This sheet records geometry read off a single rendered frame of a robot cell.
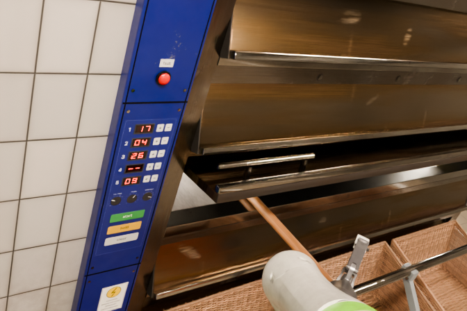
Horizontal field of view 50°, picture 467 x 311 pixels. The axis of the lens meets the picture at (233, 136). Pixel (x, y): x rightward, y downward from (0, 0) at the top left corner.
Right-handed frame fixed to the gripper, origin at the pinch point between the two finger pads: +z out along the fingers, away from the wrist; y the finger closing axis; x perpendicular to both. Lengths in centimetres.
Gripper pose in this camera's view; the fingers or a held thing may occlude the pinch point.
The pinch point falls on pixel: (351, 262)
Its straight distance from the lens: 130.5
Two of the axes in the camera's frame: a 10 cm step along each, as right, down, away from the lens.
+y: -3.2, 8.9, 3.3
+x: 8.7, 4.1, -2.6
